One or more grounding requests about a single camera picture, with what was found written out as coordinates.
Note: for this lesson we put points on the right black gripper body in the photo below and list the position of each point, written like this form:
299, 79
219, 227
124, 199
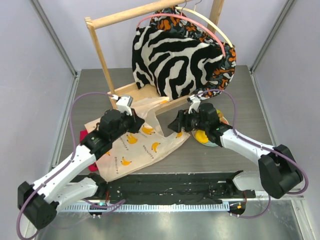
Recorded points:
185, 121

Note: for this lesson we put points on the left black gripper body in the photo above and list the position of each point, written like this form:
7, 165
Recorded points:
125, 123

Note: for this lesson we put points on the banana print plastic bag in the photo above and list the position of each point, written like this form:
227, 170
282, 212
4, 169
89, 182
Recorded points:
132, 152

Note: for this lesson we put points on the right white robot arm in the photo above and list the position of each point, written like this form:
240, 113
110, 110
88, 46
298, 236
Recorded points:
277, 171

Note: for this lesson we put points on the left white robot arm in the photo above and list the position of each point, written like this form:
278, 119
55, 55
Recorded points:
40, 201

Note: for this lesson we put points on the brown longan bunch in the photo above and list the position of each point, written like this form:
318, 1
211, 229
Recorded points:
220, 115

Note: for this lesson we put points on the yellow lemon left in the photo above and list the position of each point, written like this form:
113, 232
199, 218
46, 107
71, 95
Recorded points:
201, 137

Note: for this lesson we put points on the fruit plate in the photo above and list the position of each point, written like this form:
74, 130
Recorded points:
211, 144

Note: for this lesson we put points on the wooden clothes rack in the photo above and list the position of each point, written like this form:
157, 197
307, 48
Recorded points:
112, 37

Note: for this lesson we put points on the zebra print garment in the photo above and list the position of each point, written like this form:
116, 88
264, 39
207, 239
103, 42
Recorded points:
175, 65

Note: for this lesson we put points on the pink clothes hanger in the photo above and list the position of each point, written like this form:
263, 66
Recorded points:
188, 20

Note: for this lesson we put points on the orange camouflage garment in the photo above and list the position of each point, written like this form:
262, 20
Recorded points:
224, 72

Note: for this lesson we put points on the cream clothes hanger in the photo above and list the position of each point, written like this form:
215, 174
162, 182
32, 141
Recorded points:
215, 27

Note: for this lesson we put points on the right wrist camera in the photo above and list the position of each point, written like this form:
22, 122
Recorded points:
194, 103

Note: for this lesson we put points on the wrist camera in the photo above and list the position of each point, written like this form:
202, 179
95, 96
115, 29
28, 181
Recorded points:
123, 104
194, 103

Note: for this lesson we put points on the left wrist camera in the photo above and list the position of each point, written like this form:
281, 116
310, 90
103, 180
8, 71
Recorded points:
123, 104

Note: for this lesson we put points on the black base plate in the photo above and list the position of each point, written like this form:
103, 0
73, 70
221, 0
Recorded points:
197, 188

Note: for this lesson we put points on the slotted cable duct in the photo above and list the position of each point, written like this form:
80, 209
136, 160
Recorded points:
141, 208

